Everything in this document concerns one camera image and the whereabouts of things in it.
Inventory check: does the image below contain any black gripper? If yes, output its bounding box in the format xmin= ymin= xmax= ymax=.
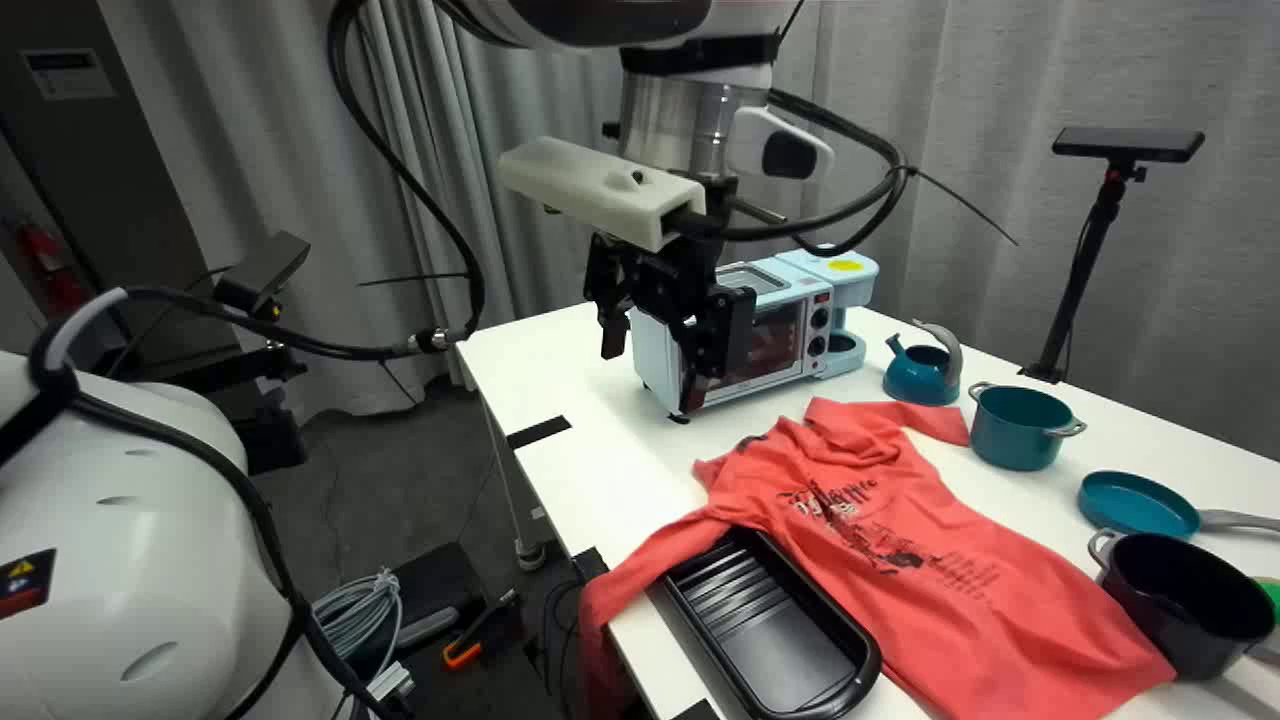
xmin=584 ymin=210 xmax=757 ymax=418

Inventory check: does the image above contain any orange printed shirt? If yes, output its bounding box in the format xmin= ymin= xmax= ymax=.
xmin=574 ymin=397 xmax=1179 ymax=720

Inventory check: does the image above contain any light blue toy oven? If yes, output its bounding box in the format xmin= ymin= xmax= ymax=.
xmin=624 ymin=248 xmax=885 ymax=422

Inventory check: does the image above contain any long black tape strip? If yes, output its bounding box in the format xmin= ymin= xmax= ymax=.
xmin=504 ymin=413 xmax=578 ymax=453

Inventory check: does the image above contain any short black tape piece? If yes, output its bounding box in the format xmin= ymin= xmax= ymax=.
xmin=570 ymin=543 xmax=615 ymax=582

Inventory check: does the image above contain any teal toy kettle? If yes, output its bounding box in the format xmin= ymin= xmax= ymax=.
xmin=881 ymin=315 xmax=970 ymax=408

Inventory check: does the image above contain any black ribbed tray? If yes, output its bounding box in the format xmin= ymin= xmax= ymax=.
xmin=662 ymin=525 xmax=885 ymax=720

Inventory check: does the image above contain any black floor box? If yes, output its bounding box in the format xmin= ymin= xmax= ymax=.
xmin=383 ymin=537 xmax=491 ymax=643

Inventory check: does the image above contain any teal toy pot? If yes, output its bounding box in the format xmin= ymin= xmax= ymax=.
xmin=965 ymin=381 xmax=1087 ymax=477

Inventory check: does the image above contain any black clamp mounted device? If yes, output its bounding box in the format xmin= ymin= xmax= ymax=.
xmin=204 ymin=230 xmax=316 ymax=322

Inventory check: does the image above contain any teal toy frying pan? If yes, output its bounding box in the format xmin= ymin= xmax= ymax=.
xmin=1076 ymin=467 xmax=1280 ymax=543

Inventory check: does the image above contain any black toy pot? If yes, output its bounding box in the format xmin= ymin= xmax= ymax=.
xmin=1086 ymin=529 xmax=1280 ymax=685

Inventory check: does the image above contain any red fire extinguisher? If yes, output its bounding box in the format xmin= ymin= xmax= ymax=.
xmin=16 ymin=221 xmax=77 ymax=315

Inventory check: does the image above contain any small toy vegetable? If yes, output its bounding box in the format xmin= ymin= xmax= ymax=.
xmin=1249 ymin=571 xmax=1280 ymax=631

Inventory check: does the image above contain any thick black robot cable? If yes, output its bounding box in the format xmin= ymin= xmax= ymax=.
xmin=24 ymin=0 xmax=491 ymax=720

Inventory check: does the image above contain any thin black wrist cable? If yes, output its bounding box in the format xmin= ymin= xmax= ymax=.
xmin=723 ymin=85 xmax=918 ymax=258

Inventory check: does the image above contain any orange handled tool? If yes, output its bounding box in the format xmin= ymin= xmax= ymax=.
xmin=442 ymin=582 xmax=526 ymax=670

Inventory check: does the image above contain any grey cable bundle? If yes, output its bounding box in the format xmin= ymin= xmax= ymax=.
xmin=313 ymin=568 xmax=411 ymax=711

